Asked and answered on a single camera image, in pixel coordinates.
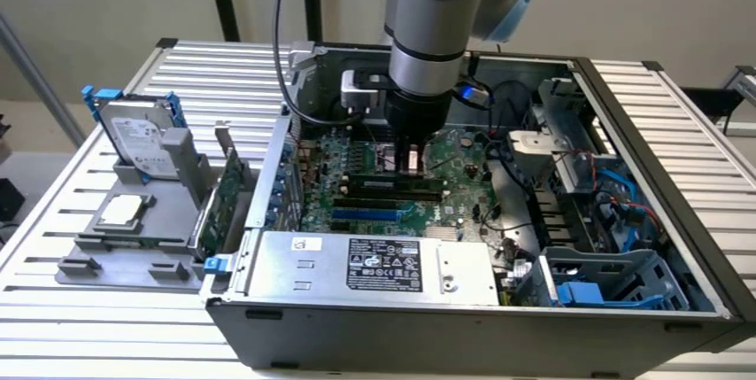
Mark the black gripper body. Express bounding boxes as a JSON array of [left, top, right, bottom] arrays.
[[385, 89, 450, 151]]

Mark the green RAM stick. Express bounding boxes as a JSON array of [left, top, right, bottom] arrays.
[[350, 175, 447, 192]]

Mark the black RAM slot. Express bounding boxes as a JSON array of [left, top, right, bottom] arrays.
[[335, 189, 445, 204], [333, 197, 403, 212]]

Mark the CPU socket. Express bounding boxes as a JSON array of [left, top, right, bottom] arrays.
[[363, 139, 409, 174]]

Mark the green motherboard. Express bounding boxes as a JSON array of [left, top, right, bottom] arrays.
[[293, 123, 523, 268]]

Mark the blue expansion slot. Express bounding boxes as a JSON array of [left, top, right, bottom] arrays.
[[329, 207, 399, 224]]

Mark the grey metal drive cage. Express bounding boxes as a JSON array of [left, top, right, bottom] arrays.
[[506, 77, 618, 196]]

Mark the silver power supply unit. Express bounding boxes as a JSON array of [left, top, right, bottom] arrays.
[[242, 230, 515, 308]]

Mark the green graphics card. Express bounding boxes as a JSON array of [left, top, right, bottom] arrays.
[[191, 120, 250, 267]]

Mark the blue case latch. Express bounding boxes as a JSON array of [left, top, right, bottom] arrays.
[[201, 254, 230, 275]]

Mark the blue disk carrier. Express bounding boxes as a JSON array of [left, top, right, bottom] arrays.
[[555, 281, 605, 308]]

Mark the black open PC case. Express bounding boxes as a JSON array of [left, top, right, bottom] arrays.
[[198, 41, 756, 379]]

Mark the grey disk bay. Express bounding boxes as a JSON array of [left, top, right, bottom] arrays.
[[517, 244, 690, 311]]

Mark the silver hard disk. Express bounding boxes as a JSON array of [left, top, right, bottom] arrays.
[[95, 98, 173, 182]]

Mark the black box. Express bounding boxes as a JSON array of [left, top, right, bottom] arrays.
[[678, 86, 746, 119]]

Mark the silver CPU chip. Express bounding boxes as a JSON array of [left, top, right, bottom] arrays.
[[95, 195, 147, 227]]

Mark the grey parts rack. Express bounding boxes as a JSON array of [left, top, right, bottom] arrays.
[[54, 127, 262, 296]]

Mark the grey metal pole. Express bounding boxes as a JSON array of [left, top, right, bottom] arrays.
[[0, 11, 85, 147]]

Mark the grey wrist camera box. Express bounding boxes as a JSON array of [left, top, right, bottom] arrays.
[[339, 69, 391, 116]]

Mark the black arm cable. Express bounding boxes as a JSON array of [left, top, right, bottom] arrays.
[[271, 0, 370, 127]]

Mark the blue wire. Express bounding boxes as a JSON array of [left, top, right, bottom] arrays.
[[593, 167, 671, 248]]

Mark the red wire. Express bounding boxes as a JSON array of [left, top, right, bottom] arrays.
[[623, 203, 666, 239]]

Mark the blue disk bracket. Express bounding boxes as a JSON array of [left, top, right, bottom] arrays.
[[77, 84, 189, 133]]

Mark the grey aluminium frame piece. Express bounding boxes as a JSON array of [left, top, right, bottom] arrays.
[[714, 64, 756, 136]]

